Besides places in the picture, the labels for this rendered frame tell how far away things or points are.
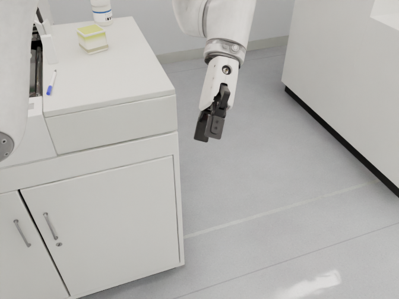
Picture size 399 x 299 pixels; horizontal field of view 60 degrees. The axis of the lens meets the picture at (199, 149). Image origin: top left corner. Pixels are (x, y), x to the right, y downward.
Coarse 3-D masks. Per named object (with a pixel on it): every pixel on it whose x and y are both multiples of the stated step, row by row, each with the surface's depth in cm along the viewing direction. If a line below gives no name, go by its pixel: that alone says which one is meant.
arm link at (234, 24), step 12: (216, 0) 69; (228, 0) 67; (240, 0) 67; (252, 0) 69; (204, 12) 69; (216, 12) 68; (228, 12) 67; (240, 12) 67; (252, 12) 69; (204, 24) 70; (216, 24) 68; (228, 24) 67; (240, 24) 67; (216, 36) 67; (228, 36) 66; (240, 36) 67
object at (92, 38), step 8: (96, 24) 113; (80, 32) 108; (88, 32) 108; (96, 32) 108; (104, 32) 110; (80, 40) 111; (88, 40) 108; (96, 40) 110; (104, 40) 111; (88, 48) 109; (96, 48) 111; (104, 48) 113
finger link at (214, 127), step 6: (216, 108) 63; (222, 108) 63; (216, 114) 63; (222, 114) 63; (210, 120) 64; (216, 120) 64; (222, 120) 65; (210, 126) 64; (216, 126) 64; (222, 126) 64; (210, 132) 64; (216, 132) 63; (216, 138) 64
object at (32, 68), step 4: (32, 52) 128; (32, 56) 125; (32, 60) 123; (32, 64) 120; (32, 68) 118; (32, 72) 116; (32, 76) 114; (32, 80) 111; (32, 84) 109; (32, 88) 107; (32, 92) 106
